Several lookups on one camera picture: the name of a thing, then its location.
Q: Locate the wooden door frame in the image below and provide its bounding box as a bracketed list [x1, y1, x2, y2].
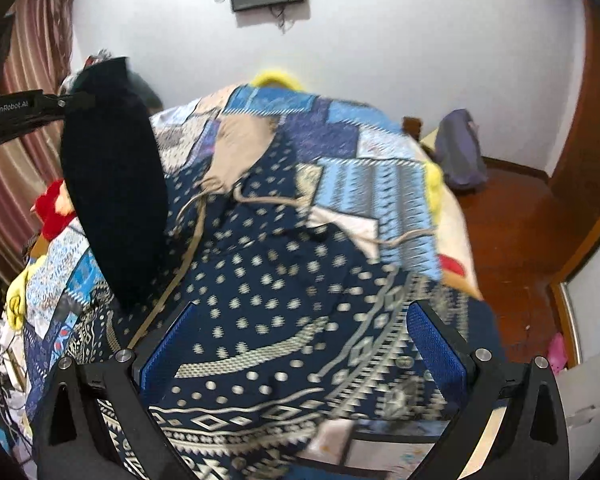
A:
[548, 0, 600, 273]

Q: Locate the yellow blanket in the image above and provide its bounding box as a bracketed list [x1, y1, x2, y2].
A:
[250, 68, 304, 91]

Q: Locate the navy patterned garment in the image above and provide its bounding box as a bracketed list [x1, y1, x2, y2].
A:
[59, 56, 502, 480]

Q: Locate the pile of clothes basket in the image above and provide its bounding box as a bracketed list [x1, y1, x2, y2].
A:
[58, 49, 164, 115]

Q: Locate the blue patchwork bedspread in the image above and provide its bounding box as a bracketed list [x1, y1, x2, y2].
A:
[0, 84, 481, 480]

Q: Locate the red plush toy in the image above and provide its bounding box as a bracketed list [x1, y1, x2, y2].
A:
[30, 179, 76, 242]

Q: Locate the striped red beige curtain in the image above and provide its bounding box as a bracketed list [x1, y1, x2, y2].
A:
[0, 0, 73, 281]

